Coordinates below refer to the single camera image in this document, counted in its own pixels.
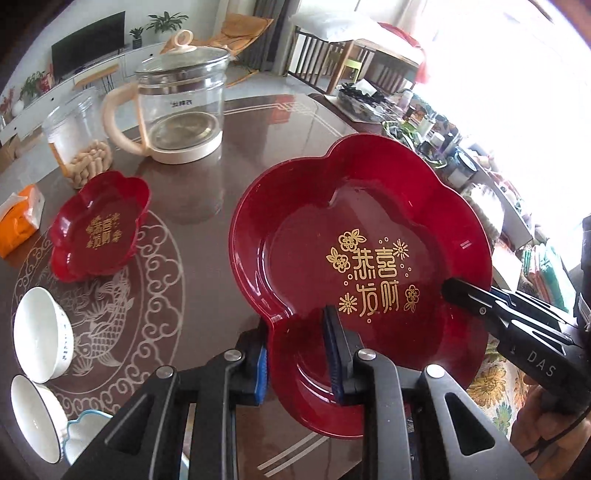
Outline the cardboard box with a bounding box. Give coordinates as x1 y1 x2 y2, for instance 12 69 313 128
0 137 25 168

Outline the white ceramic bowl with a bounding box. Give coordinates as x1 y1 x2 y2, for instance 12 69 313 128
10 374 69 463
13 286 75 384

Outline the white pillow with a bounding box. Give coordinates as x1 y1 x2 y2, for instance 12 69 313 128
288 10 366 41

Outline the glass kettle with cream handle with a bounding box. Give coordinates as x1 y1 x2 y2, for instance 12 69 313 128
102 30 232 164

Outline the leafy plant with red decorations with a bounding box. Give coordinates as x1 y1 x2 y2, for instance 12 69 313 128
19 71 52 106

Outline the white television cabinet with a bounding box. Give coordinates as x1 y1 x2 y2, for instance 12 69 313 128
0 44 162 148

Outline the wooden bench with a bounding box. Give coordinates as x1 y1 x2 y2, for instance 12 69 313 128
342 39 426 93

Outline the dark wooden slatted chair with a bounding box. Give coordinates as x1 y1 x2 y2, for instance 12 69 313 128
288 25 356 92

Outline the orange lounge chair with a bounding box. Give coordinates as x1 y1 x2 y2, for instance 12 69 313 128
203 13 273 58

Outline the orange tissue pack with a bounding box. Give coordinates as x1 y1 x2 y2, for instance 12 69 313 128
0 184 46 259

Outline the large green potted plant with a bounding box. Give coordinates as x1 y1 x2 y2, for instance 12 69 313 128
147 11 189 37

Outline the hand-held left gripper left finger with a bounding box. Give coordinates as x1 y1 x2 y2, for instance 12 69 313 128
60 322 270 480

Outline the small red flower-shaped plate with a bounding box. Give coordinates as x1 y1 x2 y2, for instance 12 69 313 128
48 171 152 281

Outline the black flat television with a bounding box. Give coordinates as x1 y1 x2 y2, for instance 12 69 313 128
51 11 126 80

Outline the white blue-rimmed flower-shaped plate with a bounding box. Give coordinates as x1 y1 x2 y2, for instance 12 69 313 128
62 409 114 467

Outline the small wooden side table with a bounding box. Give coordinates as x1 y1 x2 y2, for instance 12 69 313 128
74 64 121 94

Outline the clear plastic snack jar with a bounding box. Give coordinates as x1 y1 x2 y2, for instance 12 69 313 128
41 88 114 189

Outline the green striped cloth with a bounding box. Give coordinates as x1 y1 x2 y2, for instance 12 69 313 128
521 244 570 311

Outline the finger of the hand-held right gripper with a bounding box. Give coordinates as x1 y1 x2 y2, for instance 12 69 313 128
442 278 505 326
488 285 532 311

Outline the white vase with red flowers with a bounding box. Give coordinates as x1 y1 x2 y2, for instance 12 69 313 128
1 90 25 117

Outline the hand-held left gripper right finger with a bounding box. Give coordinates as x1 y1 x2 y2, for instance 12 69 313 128
322 305 527 480

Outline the person's right hand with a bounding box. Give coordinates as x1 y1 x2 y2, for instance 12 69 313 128
510 369 591 459

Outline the tray of dark small things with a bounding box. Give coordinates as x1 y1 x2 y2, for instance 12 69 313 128
336 78 403 123

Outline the floral seat cushion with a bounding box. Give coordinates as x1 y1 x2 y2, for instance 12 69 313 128
465 353 528 439

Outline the row of bottles and jars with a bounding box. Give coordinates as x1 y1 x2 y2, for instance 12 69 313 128
382 88 509 186

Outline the large red flower-shaped plate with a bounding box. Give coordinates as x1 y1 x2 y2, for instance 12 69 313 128
228 133 494 438

